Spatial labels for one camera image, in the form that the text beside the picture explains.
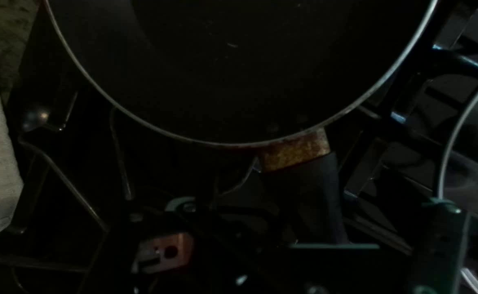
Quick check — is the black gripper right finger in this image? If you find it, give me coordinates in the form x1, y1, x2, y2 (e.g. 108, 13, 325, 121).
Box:
412, 199, 471, 294

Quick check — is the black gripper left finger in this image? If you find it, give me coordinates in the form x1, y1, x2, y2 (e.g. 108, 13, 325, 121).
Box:
94, 198, 218, 294

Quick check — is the black frying pan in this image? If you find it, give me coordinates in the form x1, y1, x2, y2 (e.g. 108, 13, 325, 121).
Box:
45, 0, 440, 242

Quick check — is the black gas stove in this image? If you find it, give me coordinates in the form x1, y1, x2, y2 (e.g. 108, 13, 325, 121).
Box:
9, 0, 478, 275

